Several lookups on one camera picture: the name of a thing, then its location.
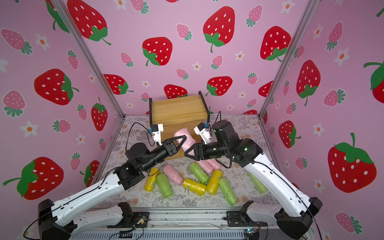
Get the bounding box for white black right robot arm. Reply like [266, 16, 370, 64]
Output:
[179, 120, 323, 240]

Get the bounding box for three-tier wooden shelf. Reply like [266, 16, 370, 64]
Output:
[149, 92, 210, 145]

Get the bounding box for aluminium frame rail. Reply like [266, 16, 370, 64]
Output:
[67, 206, 316, 240]

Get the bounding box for right aluminium corner post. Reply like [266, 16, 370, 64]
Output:
[259, 0, 320, 119]

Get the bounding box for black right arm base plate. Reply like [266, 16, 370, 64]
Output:
[224, 211, 268, 228]

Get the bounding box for left aluminium corner post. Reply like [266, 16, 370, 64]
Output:
[52, 0, 125, 119]

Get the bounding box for yellow trash bag roll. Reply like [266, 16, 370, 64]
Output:
[144, 168, 161, 192]
[183, 179, 207, 196]
[206, 170, 223, 195]

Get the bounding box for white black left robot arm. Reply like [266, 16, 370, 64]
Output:
[38, 135, 187, 240]

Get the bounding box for pink trash bag roll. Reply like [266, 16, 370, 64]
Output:
[207, 159, 222, 170]
[163, 165, 184, 186]
[174, 128, 197, 152]
[197, 160, 214, 175]

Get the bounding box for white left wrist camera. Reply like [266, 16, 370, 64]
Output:
[148, 124, 164, 146]

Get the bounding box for aluminium corner post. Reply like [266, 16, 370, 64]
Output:
[259, 0, 320, 119]
[52, 0, 125, 119]

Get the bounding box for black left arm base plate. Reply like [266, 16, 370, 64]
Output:
[107, 212, 150, 229]

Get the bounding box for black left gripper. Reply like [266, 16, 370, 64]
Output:
[138, 136, 183, 175]

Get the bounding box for green trash bag roll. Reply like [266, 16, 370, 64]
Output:
[189, 163, 209, 185]
[156, 174, 173, 199]
[248, 172, 268, 195]
[219, 178, 238, 206]

